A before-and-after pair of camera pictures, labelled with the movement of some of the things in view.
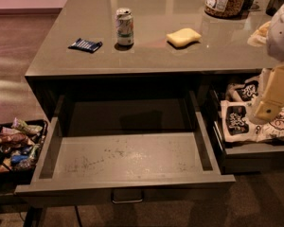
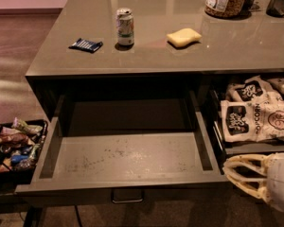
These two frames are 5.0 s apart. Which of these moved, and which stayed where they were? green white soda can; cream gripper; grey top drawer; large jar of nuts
Moved: cream gripper
Stayed: grey top drawer; large jar of nuts; green white soda can
